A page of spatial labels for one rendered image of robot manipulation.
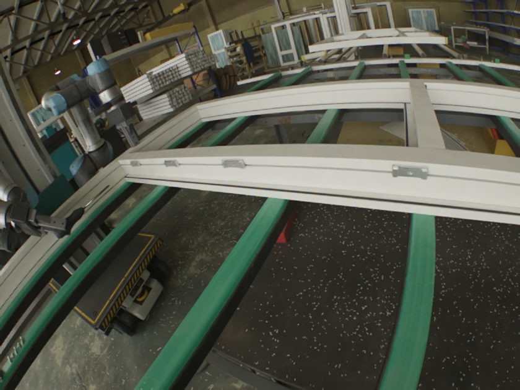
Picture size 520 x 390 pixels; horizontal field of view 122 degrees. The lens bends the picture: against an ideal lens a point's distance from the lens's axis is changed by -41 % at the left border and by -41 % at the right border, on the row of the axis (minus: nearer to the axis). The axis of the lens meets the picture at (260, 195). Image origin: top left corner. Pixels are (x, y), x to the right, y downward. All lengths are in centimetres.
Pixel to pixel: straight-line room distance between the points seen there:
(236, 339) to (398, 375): 42
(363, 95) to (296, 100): 22
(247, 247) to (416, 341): 25
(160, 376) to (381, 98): 77
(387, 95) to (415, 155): 41
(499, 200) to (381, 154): 19
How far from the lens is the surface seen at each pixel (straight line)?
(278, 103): 84
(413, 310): 28
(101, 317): 140
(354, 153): 36
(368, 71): 150
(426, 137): 40
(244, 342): 59
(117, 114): 85
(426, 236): 34
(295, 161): 38
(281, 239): 70
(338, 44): 278
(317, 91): 78
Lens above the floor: 111
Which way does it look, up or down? 35 degrees down
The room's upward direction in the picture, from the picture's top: 20 degrees counter-clockwise
